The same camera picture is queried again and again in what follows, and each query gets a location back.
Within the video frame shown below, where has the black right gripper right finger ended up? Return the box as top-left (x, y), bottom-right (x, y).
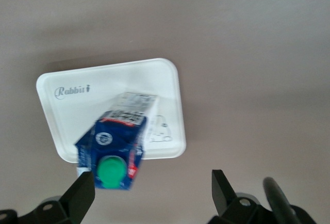
top-left (208, 169), bottom-right (274, 224)

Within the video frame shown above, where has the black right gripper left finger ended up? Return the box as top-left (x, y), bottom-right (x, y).
top-left (30, 171), bottom-right (96, 224)

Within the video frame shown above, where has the blue white milk carton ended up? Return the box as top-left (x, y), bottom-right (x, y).
top-left (74, 92), bottom-right (160, 191)

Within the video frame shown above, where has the cream tray with rabbit print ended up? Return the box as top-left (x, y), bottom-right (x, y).
top-left (36, 58), bottom-right (187, 163)

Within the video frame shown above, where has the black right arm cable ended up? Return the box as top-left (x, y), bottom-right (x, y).
top-left (262, 177), bottom-right (297, 224)

